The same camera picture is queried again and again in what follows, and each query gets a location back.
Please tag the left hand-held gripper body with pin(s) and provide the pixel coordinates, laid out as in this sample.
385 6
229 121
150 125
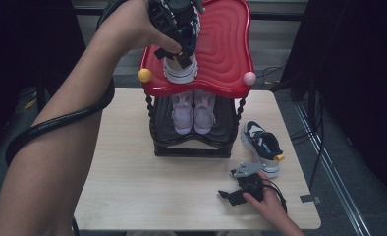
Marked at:
175 19

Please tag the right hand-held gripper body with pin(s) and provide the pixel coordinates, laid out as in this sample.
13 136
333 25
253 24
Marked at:
252 187

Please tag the navy and white sneaker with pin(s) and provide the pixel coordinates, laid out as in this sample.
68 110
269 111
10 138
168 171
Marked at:
180 72
263 144

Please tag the red and black shoe rack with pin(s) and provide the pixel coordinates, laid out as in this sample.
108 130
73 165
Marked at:
224 49

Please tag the pink child sandal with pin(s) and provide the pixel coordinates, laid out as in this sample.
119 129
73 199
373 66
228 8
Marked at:
182 114

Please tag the pair of pink-white sneakers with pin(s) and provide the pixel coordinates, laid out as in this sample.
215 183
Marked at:
204 114

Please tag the person's right hand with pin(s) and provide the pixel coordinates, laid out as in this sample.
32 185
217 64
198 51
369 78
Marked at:
270 206

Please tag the person's left hand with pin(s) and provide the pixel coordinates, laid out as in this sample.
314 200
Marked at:
132 26

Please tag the grey tape piece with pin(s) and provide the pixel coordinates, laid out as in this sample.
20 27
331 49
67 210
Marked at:
311 198

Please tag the yellow floor tape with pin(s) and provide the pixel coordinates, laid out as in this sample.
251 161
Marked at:
30 103

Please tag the black curtain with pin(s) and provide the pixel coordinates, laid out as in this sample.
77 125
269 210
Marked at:
18 49
361 82

